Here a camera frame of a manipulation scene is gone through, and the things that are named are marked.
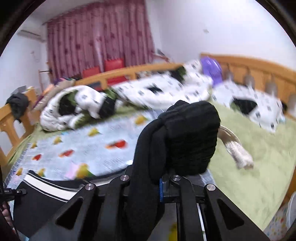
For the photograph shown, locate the white floral pillow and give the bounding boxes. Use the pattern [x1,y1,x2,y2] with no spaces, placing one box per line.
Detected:
[212,81,285,133]

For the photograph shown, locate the person's left hand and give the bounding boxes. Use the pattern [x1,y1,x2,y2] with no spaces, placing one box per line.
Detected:
[1,202,13,228]

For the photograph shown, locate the black pants with white stripes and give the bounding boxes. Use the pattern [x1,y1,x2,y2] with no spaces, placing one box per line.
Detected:
[14,101,220,240]

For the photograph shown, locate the white floral green quilt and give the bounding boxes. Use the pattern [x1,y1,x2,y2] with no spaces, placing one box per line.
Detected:
[40,60,214,132]

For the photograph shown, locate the dark cloth on bedpost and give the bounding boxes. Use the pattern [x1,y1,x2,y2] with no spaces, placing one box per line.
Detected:
[6,92,29,123]

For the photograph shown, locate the green bed sheet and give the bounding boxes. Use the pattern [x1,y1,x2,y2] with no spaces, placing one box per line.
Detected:
[15,103,295,229]

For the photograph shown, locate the red chair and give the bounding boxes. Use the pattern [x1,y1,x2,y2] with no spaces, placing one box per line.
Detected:
[104,58,127,86]
[82,66,101,78]

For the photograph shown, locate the pink striped curtain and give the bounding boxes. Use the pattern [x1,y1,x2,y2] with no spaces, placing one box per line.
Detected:
[47,1,154,78]

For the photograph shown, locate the wooden bed frame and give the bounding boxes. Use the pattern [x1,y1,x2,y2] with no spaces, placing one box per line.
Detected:
[1,55,295,177]

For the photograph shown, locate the fruit print plastic table cover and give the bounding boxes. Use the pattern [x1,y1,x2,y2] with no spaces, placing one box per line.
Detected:
[4,110,162,189]

